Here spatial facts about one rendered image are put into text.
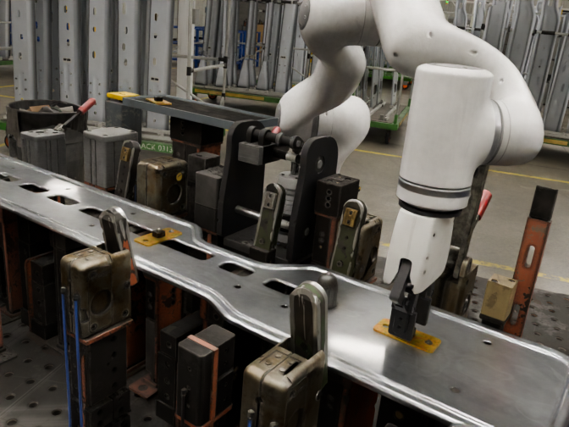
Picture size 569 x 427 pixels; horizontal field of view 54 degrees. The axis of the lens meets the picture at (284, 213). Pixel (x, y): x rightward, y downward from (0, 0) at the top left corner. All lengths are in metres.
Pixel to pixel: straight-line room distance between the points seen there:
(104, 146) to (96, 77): 4.31
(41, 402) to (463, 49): 0.90
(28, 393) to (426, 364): 0.73
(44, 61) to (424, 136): 5.35
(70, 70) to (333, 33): 4.79
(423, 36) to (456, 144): 0.17
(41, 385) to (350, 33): 0.85
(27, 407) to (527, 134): 0.91
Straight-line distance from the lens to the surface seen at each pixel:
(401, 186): 0.67
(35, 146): 1.48
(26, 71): 5.66
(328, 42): 1.04
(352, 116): 1.35
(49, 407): 1.11
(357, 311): 0.80
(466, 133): 0.64
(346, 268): 0.93
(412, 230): 0.66
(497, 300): 0.82
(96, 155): 1.28
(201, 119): 1.24
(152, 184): 1.15
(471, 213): 0.83
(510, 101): 0.69
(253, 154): 1.01
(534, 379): 0.75
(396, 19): 0.76
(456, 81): 0.62
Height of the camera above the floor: 1.38
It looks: 19 degrees down
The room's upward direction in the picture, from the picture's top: 5 degrees clockwise
